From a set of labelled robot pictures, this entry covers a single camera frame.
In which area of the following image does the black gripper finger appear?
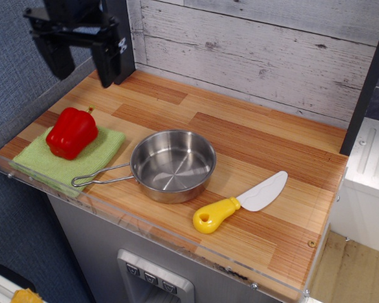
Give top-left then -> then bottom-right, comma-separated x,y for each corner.
33,35 -> 75,80
91,42 -> 121,88

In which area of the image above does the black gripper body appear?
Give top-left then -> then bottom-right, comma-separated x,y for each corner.
23,1 -> 126,47

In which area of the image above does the red toy bell pepper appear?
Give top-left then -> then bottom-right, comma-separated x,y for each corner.
45,105 -> 99,160

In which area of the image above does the green folded cloth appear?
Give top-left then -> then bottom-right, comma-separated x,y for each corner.
10,127 -> 126,197

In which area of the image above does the grey cabinet front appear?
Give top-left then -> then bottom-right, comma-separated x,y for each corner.
46,193 -> 272,303

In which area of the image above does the silver dispenser panel with buttons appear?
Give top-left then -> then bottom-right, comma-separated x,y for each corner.
117,249 -> 195,302

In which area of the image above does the yellow object bottom left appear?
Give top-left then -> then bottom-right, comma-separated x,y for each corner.
10,288 -> 44,303

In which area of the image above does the white appliance at right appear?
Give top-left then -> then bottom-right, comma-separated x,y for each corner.
329,118 -> 379,251

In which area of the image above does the dark left shelf post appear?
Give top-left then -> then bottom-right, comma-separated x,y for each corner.
102,0 -> 136,85

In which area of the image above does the dark shelf post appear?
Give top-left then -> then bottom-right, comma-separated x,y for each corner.
102,0 -> 136,85
339,41 -> 379,156

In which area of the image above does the clear acrylic guard rail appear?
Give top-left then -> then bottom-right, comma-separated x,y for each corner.
0,71 -> 347,302

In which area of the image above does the steel pan with wire handle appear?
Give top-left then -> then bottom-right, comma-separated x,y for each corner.
71,129 -> 217,204

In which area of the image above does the yellow handled toy knife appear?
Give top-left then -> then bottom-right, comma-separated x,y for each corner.
193,171 -> 288,234

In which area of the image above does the dark right shelf post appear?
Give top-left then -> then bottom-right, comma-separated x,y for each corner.
339,41 -> 379,156

